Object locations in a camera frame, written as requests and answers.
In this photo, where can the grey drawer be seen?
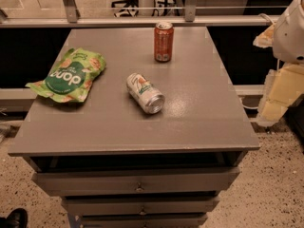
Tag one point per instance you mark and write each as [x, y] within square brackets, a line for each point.
[136, 181]
[140, 206]
[147, 221]

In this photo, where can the white 7up can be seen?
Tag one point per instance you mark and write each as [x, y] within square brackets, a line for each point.
[150, 99]

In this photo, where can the black office chair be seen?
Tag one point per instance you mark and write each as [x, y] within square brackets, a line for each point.
[130, 7]

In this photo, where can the bottom grey drawer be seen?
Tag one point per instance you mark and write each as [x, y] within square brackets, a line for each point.
[147, 221]

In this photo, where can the green snack bag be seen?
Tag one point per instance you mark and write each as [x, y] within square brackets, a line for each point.
[71, 79]

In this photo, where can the black shoe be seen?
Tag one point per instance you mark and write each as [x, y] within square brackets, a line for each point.
[18, 218]

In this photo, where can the orange soda can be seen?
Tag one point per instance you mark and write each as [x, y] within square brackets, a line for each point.
[163, 41]

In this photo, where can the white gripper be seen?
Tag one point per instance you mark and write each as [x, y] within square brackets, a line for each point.
[290, 37]

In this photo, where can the top grey drawer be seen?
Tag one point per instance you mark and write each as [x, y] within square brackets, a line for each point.
[136, 181]

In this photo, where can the metal window rail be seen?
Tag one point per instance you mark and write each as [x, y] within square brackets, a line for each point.
[142, 22]

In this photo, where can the middle grey drawer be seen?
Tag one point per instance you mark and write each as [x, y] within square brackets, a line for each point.
[140, 206]

